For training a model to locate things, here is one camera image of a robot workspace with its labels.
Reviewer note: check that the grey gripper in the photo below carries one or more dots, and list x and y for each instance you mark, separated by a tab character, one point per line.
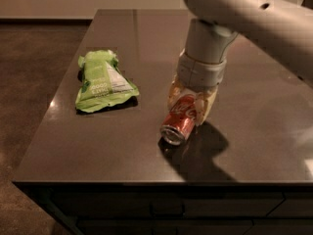
200	71

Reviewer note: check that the red coke can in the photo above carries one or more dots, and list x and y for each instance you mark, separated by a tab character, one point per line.
180	121

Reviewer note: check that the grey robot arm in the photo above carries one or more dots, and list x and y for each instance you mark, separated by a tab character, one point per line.
281	29

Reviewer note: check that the green chip bag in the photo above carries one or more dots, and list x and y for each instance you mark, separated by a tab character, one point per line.
103	85

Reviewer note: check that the dark cabinet drawers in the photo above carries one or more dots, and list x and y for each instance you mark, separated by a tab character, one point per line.
86	209

